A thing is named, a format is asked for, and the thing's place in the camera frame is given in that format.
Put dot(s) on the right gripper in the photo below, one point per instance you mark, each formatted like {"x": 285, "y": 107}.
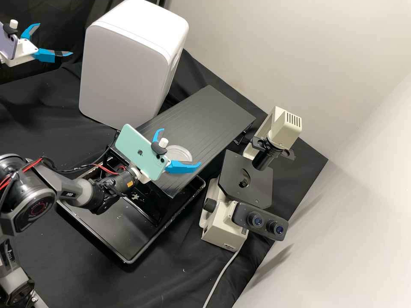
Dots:
{"x": 142, "y": 175}

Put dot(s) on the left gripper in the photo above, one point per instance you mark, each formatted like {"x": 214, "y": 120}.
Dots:
{"x": 25, "y": 49}

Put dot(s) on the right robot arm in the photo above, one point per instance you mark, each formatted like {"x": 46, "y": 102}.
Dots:
{"x": 29, "y": 189}

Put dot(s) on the petri dish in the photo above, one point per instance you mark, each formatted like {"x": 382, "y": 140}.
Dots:
{"x": 179, "y": 154}

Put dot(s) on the black platform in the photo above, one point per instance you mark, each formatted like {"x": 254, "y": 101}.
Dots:
{"x": 205, "y": 122}

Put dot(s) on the cream microscope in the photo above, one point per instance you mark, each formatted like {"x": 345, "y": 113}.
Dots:
{"x": 224, "y": 211}

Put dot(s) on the black tray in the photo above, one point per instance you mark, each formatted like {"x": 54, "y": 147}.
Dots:
{"x": 128, "y": 227}

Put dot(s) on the white box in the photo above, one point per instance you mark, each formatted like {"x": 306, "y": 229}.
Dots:
{"x": 125, "y": 61}

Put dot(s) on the right wrist camera phone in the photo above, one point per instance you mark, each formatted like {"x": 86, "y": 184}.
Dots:
{"x": 138, "y": 150}

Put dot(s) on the wrist camera phone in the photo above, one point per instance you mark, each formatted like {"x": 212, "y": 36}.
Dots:
{"x": 138, "y": 150}
{"x": 7, "y": 45}

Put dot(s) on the left wrist camera phone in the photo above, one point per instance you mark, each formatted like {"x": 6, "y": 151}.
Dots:
{"x": 7, "y": 45}

